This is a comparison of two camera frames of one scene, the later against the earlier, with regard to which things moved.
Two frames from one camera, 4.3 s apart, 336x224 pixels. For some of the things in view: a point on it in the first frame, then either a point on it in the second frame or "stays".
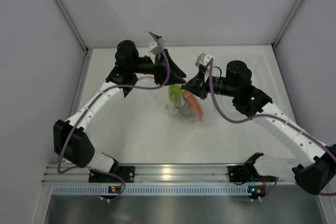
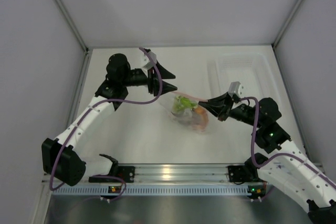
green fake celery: x=175 y=93 -> x=183 y=104
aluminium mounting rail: x=161 y=174 stays
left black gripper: x=161 y=71 -> x=153 y=81
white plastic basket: x=262 y=74 stays
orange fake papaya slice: x=189 y=97 -> x=200 y=118
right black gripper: x=197 y=85 -> x=220 y=106
